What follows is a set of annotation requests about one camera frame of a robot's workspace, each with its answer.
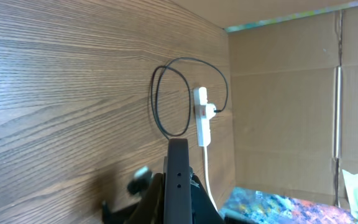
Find white power strip cord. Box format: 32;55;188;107
203;145;219;212

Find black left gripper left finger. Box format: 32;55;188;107
126;173;165;224

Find white charger adapter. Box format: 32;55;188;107
204;103;217;120

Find white power strip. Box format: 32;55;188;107
193;87;211;147

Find blue Galaxy smartphone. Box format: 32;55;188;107
163;138;192;224

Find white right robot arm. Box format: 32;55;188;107
101;166;154;223

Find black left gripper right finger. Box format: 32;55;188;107
190;174;224;224

